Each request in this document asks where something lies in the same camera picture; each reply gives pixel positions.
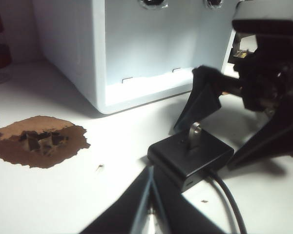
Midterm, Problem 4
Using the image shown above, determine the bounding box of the silver USB flash drive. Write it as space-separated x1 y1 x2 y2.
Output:
185 122 203 151

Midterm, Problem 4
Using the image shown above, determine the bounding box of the black USB hub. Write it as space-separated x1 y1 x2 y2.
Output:
147 128 235 193

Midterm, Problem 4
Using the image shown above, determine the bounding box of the white AUX water dispenser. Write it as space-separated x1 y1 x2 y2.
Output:
33 0 237 115

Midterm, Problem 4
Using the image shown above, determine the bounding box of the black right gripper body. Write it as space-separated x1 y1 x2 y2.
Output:
231 19 293 113

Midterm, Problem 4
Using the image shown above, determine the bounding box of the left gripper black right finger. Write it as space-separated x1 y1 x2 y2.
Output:
153 168 225 234

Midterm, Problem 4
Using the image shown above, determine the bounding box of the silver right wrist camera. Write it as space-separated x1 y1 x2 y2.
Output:
234 0 293 21

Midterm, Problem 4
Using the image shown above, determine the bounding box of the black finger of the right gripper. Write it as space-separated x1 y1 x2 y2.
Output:
226 94 293 171
173 65 244 134

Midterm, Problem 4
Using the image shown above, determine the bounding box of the glass jar with red bands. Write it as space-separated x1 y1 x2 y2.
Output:
0 12 13 85

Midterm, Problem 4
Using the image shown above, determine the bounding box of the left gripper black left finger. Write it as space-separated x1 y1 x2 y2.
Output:
79 165 154 234

